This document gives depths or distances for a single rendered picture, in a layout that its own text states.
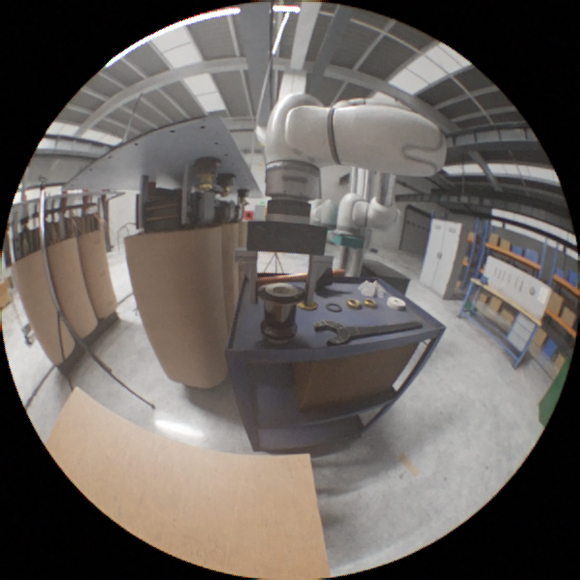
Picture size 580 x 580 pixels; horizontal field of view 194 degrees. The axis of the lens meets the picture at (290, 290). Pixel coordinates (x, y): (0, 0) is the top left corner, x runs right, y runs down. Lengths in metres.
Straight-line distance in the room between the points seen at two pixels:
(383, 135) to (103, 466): 0.50
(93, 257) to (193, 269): 1.68
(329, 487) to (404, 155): 1.26
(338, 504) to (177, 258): 1.40
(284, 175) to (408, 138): 0.18
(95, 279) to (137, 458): 2.11
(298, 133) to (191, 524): 0.45
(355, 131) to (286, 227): 0.18
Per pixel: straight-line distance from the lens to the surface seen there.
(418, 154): 0.26
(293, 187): 0.26
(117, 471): 0.26
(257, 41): 4.30
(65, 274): 2.05
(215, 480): 0.21
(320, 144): 0.27
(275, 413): 0.67
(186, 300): 0.74
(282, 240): 0.28
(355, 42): 10.32
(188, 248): 0.68
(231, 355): 0.32
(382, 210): 0.99
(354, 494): 1.21
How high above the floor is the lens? 1.12
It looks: 23 degrees down
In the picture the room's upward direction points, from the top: 6 degrees clockwise
